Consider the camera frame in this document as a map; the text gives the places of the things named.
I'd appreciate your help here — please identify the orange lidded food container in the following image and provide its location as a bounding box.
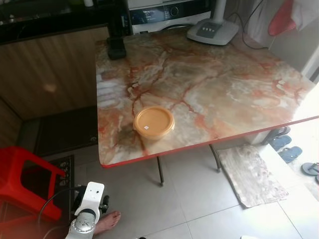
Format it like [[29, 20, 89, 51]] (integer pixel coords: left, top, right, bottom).
[[133, 106, 175, 140]]

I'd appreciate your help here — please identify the person's bare foot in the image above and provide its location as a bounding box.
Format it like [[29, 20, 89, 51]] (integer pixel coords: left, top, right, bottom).
[[94, 210, 122, 236]]

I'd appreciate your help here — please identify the dark patterned rug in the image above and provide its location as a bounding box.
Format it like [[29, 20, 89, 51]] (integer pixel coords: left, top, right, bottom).
[[45, 154, 75, 210]]

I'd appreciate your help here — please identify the dark plain floor mat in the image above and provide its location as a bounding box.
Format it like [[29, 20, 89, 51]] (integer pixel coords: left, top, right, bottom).
[[34, 106, 100, 157]]

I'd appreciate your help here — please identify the red plastic stool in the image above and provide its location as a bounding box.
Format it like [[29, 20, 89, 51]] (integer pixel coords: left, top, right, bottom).
[[0, 146, 68, 225]]

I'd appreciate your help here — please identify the grey flip-flop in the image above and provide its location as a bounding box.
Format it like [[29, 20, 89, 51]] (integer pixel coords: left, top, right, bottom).
[[301, 162, 319, 176]]

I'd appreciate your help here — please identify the blue slipper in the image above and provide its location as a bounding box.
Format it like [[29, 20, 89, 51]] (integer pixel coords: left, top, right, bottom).
[[268, 135, 293, 150], [278, 146, 303, 164]]

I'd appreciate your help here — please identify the dark slipper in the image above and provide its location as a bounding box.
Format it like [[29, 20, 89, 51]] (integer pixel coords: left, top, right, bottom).
[[272, 126, 291, 139]]

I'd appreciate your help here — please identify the brown wooden cabinet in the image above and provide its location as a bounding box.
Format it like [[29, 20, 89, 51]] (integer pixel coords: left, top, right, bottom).
[[0, 26, 110, 120]]

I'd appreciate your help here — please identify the beige marble pattern door mat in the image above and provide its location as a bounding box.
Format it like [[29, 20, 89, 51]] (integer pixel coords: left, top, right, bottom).
[[218, 144, 289, 208]]

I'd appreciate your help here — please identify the black box-shaped device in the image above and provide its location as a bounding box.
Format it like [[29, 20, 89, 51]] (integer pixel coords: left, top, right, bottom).
[[107, 36, 128, 61]]

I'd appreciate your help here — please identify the black countertop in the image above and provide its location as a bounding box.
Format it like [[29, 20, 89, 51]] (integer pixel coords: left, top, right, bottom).
[[0, 0, 131, 46]]

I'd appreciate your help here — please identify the white washing machine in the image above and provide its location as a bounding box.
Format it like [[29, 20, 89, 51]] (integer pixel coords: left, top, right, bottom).
[[129, 0, 215, 34]]

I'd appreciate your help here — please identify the grey white fan base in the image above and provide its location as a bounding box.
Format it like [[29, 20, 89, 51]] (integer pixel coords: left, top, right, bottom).
[[186, 0, 241, 46]]

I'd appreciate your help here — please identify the white hanging cloth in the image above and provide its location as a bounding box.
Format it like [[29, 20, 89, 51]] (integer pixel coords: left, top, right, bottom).
[[291, 0, 319, 28]]

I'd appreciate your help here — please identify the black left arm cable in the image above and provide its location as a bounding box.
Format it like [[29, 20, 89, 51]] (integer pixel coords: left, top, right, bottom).
[[37, 185, 83, 237]]

